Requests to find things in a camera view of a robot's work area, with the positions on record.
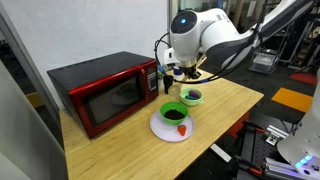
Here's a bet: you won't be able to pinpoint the red floor mat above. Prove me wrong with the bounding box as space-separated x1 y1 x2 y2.
226 111 252 139
289 71 320 86

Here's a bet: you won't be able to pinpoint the red and black microwave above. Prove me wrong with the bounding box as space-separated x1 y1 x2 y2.
46 50 160 140

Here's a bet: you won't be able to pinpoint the grey metal frame post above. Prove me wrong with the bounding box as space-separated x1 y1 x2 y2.
0 4 63 129

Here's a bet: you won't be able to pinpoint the red toy strawberry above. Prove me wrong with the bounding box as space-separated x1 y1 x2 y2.
176 124 187 137

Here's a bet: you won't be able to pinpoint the white wrist camera red clip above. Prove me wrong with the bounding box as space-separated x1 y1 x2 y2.
163 47 183 68

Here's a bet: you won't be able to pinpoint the white power strip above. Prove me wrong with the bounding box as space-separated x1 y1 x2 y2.
210 143 233 164

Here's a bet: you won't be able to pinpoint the lilac round plate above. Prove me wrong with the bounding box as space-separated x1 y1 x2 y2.
149 109 196 144

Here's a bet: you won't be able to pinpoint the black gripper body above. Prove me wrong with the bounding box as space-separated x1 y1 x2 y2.
181 64 203 77

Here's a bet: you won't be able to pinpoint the black cup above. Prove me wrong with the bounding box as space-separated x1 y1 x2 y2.
162 74 175 95

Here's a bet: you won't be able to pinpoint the orange floor mat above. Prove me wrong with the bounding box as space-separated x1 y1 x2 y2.
270 86 318 114

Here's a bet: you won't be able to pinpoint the small potted green plant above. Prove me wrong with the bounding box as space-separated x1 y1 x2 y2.
156 63 168 88

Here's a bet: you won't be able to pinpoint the silver aluminium bracket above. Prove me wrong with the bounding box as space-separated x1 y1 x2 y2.
265 124 291 147

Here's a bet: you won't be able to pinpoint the black beans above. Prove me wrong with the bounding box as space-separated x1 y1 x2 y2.
163 109 185 121

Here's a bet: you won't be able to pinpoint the mint green colander bowl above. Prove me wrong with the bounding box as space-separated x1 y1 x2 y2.
178 87 204 107

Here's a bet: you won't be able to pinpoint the black optical breadboard table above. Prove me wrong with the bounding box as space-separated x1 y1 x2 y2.
233 114 301 180

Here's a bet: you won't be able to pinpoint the silver wire cart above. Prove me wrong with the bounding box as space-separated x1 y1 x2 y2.
249 49 278 75

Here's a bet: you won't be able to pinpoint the orange handled clamp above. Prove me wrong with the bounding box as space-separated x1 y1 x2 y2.
235 155 265 177
243 119 268 135

